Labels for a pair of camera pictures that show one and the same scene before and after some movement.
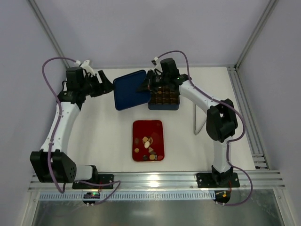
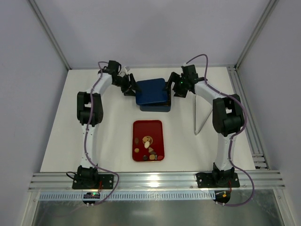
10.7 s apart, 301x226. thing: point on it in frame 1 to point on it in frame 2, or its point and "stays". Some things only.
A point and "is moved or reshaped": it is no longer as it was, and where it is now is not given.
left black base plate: (102, 179) stays
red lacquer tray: (147, 141) stays
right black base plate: (205, 180) stays
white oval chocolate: (146, 144) stays
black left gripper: (96, 83) to (128, 84)
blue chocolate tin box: (165, 98) is moved or reshaped
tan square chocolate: (152, 157) stays
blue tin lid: (126, 87) is moved or reshaped
